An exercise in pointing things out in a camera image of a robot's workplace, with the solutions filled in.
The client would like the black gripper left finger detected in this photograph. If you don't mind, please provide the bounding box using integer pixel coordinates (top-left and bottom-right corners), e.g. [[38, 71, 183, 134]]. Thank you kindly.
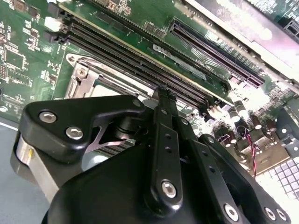
[[20, 85, 184, 210]]

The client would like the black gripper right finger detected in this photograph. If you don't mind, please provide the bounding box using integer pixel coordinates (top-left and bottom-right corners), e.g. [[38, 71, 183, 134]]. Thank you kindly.
[[167, 91, 292, 224]]

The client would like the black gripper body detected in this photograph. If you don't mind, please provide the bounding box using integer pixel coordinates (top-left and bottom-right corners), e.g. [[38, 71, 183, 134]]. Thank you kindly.
[[41, 139, 267, 224]]

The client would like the thin metal locking lever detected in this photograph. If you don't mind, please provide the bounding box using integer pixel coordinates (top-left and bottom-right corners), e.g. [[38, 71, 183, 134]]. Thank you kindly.
[[77, 59, 164, 95]]

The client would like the silver socket cover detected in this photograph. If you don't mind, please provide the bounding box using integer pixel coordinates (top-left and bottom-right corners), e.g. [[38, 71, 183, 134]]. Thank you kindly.
[[70, 59, 155, 105]]

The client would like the silver CPU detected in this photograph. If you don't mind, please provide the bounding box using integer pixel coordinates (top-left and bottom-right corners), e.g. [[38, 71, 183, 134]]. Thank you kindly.
[[92, 83, 141, 98]]

